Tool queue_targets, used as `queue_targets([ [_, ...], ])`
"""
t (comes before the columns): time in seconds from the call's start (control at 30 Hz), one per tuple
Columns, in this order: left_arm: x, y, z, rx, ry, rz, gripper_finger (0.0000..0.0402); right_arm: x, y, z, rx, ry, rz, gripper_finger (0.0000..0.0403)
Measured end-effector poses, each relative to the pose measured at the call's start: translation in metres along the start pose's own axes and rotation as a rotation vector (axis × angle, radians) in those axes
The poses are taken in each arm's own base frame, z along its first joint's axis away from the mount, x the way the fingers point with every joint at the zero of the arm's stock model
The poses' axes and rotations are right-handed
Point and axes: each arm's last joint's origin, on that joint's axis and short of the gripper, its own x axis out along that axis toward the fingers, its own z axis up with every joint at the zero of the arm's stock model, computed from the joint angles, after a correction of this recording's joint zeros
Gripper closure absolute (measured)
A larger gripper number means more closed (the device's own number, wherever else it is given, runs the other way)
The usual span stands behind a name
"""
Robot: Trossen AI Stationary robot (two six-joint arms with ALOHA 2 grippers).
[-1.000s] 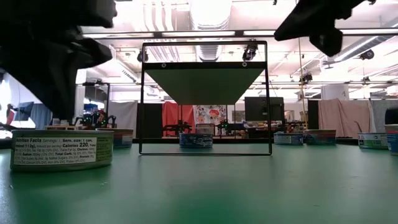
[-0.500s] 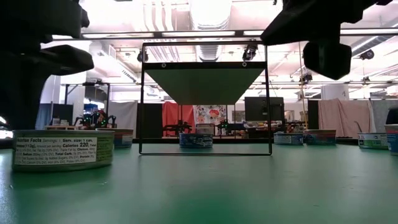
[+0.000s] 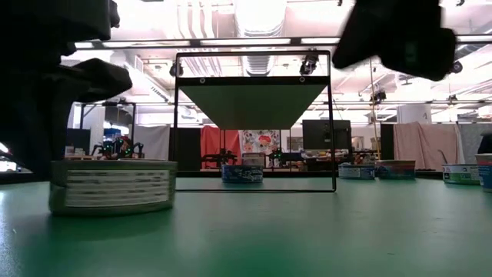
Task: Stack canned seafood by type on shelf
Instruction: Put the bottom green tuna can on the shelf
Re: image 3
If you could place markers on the gold-lid pink salmon can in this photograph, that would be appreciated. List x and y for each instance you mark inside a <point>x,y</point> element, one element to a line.
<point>486,173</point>
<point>396,170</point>

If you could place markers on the silver-lid seafood can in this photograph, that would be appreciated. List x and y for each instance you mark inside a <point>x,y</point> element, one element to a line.
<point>460,175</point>
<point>115,188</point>
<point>356,172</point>

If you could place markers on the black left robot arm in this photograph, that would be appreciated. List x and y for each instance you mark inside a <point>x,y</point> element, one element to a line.
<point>30,115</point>

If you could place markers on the blue fish-print seafood can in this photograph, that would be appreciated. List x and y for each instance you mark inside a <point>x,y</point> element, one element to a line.
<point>242,174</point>

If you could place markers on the beige curtain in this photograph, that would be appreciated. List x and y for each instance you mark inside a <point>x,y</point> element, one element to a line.
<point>423,142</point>

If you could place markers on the black monitor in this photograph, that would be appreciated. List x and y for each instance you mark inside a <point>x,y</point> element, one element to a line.
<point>326,134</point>

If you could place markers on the white curtain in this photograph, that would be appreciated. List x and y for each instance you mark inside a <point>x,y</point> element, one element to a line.
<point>151,142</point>

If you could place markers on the floral poster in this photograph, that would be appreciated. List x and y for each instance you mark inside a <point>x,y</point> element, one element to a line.
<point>259,140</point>

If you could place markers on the black panel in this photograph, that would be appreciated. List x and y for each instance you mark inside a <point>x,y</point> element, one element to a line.
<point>184,148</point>

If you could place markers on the red curtain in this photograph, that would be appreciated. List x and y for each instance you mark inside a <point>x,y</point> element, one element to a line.
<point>211,142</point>

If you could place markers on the green table mat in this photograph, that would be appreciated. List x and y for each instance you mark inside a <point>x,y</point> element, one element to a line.
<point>269,238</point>

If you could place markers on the black metal frame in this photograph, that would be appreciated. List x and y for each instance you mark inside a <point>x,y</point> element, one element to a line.
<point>132,123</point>

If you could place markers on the silver ventilation duct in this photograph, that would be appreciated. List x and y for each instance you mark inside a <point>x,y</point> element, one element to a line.
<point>259,23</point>

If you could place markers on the black ceiling light rail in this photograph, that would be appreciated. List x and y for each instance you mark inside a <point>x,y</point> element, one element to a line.
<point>246,41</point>

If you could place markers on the wooden shelf with black frame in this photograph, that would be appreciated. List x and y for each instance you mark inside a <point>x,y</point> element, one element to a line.
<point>253,107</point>

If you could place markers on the black table frame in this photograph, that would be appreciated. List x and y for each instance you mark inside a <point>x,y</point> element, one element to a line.
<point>300,174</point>

